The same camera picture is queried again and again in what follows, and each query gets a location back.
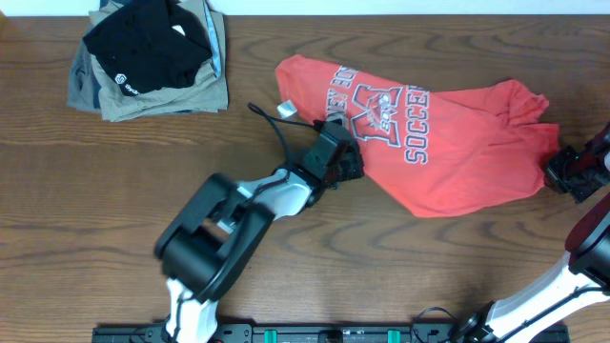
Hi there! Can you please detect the red soccer t-shirt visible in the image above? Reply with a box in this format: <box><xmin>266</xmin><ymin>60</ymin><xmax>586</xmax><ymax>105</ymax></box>
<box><xmin>275</xmin><ymin>55</ymin><xmax>559</xmax><ymax>218</ymax></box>

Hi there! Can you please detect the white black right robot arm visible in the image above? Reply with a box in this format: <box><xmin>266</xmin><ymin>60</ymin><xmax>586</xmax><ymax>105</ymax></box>
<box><xmin>449</xmin><ymin>127</ymin><xmax>609</xmax><ymax>342</ymax></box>

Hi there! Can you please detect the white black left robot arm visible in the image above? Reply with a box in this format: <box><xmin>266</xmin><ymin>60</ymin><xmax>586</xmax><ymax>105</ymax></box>
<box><xmin>153</xmin><ymin>138</ymin><xmax>364</xmax><ymax>342</ymax></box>

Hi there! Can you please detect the khaki folded garment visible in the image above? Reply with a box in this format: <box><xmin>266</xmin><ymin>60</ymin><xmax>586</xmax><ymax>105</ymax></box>
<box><xmin>91</xmin><ymin>0</ymin><xmax>229</xmax><ymax>122</ymax></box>

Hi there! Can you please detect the light blue folded garment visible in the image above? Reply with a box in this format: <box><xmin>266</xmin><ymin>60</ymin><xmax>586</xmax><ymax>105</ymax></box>
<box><xmin>202</xmin><ymin>0</ymin><xmax>222</xmax><ymax>78</ymax></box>

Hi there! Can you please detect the black folded garment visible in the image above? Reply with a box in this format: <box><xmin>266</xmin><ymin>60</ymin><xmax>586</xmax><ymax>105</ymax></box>
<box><xmin>83</xmin><ymin>0</ymin><xmax>213</xmax><ymax>96</ymax></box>

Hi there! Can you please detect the grey folded garment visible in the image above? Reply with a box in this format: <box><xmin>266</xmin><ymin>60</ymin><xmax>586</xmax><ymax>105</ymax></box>
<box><xmin>67</xmin><ymin>42</ymin><xmax>101</xmax><ymax>113</ymax></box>

